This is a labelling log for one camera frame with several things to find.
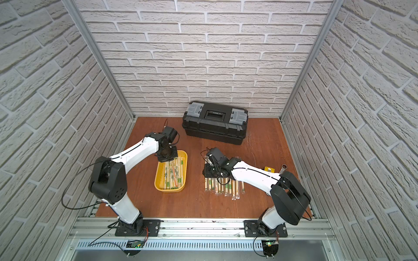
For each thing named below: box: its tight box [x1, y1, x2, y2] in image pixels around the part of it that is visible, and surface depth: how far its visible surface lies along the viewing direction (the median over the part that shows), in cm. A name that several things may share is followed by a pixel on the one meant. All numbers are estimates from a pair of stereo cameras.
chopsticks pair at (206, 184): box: [204, 177, 209, 191], surface depth 89 cm
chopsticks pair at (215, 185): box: [213, 177, 219, 194], surface depth 88 cm
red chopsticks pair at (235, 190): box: [231, 179, 241, 201], surface depth 87 cm
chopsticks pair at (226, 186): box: [224, 177, 230, 197], surface depth 87 cm
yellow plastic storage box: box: [154, 149, 188, 193], surface depth 91 cm
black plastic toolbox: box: [181, 100, 249, 146], surface depth 99 cm
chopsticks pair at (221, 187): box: [218, 177, 225, 194], surface depth 87 cm
